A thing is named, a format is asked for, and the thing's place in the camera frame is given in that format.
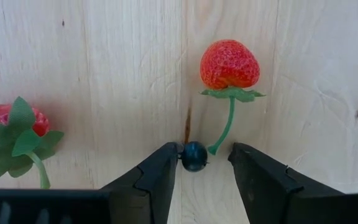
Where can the small dark blueberry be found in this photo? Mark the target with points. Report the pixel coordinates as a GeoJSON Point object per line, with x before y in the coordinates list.
{"type": "Point", "coordinates": [194, 156]}

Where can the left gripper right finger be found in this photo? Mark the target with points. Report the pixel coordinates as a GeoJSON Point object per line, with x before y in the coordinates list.
{"type": "Point", "coordinates": [263, 193]}

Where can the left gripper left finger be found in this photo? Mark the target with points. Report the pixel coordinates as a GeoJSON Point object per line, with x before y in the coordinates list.
{"type": "Point", "coordinates": [148, 199]}

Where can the red strawberry with green leaves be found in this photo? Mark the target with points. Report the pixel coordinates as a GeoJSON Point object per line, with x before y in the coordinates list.
{"type": "Point", "coordinates": [20, 124]}

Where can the red strawberry with long stem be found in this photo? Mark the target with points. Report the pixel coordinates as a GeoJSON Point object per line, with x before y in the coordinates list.
{"type": "Point", "coordinates": [228, 65]}

